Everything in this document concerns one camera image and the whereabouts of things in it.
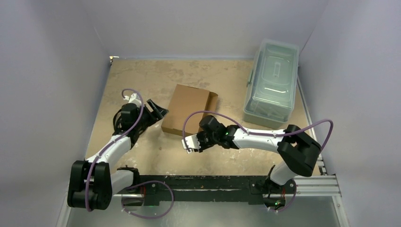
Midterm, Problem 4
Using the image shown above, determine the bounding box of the brown cardboard box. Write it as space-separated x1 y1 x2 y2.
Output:
161 84 218 135

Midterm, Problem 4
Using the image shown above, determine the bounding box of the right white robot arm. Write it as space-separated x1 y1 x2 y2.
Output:
182 115 322 192

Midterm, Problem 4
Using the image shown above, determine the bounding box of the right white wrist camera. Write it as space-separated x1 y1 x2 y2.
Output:
182 134 201 154

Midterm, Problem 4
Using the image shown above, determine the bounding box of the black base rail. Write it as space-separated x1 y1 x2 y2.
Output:
111 166 296 208

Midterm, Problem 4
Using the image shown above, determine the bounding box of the purple cable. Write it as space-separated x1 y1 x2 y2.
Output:
84 89 174 220
182 110 334 214

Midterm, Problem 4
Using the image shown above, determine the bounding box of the aluminium frame rail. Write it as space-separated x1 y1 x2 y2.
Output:
57 175 349 227

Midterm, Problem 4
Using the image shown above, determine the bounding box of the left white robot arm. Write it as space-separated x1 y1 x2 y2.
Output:
67 98 169 211

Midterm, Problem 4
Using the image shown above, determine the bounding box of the black coiled cable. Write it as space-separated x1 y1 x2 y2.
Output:
112 105 132 137

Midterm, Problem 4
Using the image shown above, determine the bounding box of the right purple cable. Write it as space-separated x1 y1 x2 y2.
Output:
182 110 334 214

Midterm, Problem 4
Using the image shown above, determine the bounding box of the clear plastic storage bin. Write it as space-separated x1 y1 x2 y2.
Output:
243 39 299 129

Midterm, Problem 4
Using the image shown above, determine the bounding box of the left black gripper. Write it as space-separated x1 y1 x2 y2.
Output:
134 99 167 130

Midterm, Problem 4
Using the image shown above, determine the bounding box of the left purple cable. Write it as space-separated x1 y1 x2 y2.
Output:
84 89 174 220

